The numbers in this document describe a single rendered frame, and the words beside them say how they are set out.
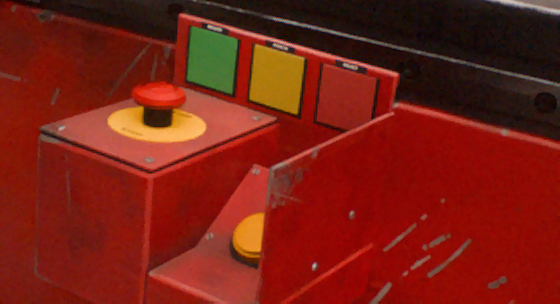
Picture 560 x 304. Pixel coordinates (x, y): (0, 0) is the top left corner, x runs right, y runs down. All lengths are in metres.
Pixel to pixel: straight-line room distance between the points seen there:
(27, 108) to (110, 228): 0.45
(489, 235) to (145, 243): 0.34
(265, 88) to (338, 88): 0.07
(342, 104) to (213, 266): 0.15
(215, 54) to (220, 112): 0.05
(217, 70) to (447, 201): 0.25
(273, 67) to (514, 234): 0.27
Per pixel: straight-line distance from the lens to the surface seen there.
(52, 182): 0.80
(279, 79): 0.84
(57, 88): 1.17
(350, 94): 0.81
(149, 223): 0.75
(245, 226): 0.78
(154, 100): 0.79
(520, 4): 0.91
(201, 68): 0.88
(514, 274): 0.98
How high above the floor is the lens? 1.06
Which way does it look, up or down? 21 degrees down
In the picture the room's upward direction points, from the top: 7 degrees clockwise
